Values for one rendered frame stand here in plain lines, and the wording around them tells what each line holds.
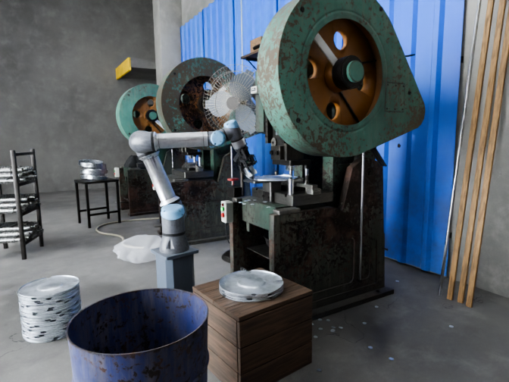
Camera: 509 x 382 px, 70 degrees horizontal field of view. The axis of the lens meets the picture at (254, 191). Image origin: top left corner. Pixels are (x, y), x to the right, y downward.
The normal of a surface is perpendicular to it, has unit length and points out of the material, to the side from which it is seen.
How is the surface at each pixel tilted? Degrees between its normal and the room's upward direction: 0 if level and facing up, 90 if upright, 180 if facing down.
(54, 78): 90
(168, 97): 90
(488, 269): 90
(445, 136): 90
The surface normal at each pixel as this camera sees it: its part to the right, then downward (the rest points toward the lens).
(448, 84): -0.86, 0.08
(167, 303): -0.20, 0.11
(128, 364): 0.09, 0.18
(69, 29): 0.51, 0.11
